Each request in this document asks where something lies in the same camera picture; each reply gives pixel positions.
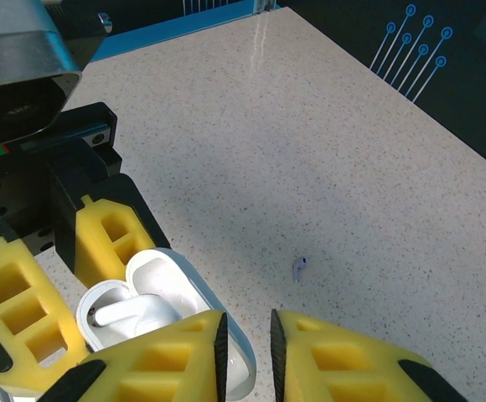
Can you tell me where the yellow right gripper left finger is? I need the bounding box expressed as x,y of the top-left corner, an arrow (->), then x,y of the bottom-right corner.
37,309 -> 230,402

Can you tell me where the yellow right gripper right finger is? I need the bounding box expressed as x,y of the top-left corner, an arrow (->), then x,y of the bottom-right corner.
270,308 -> 469,402

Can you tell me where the white wireless earbud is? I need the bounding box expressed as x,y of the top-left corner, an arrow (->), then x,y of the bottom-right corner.
88,292 -> 182,338

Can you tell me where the small lavender earbud tip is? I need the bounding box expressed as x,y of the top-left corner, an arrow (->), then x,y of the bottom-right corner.
292,255 -> 310,285

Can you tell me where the white earbud charging case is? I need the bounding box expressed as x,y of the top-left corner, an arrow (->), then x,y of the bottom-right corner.
75,246 -> 257,402

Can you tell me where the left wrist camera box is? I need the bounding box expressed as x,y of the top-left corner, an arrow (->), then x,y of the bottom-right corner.
0,0 -> 84,142

